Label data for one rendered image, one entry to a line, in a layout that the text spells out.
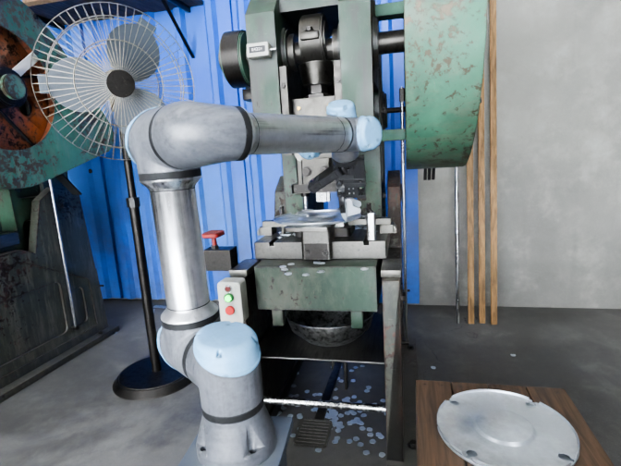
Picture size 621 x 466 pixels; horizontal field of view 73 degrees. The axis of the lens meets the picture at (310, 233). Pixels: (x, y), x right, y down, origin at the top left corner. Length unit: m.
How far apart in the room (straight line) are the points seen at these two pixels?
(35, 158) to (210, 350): 1.63
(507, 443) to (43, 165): 2.05
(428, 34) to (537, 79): 1.69
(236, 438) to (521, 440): 0.61
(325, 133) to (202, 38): 2.15
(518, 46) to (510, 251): 1.15
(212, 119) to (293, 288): 0.76
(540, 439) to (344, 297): 0.61
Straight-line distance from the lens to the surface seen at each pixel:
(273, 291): 1.38
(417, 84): 1.12
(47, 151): 2.30
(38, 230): 2.50
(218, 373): 0.78
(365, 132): 0.93
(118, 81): 1.82
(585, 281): 2.94
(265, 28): 1.46
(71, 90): 1.88
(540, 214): 2.77
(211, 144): 0.72
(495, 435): 1.10
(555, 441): 1.13
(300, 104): 1.44
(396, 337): 1.30
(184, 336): 0.88
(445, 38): 1.11
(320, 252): 1.37
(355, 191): 1.21
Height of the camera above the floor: 1.00
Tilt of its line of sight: 11 degrees down
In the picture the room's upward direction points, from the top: 4 degrees counter-clockwise
